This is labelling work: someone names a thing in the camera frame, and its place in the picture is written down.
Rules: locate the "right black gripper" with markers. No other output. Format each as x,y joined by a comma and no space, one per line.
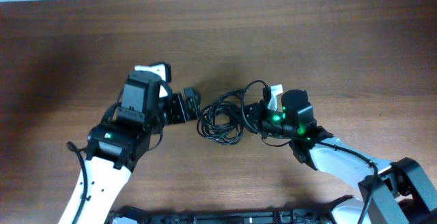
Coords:
255,110

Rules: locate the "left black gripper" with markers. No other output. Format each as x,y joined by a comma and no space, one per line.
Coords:
182,108

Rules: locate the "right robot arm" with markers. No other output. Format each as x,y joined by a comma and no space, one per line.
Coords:
392,191

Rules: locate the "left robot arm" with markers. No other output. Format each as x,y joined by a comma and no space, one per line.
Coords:
114,147

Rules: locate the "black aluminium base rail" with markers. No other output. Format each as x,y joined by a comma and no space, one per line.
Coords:
134,215

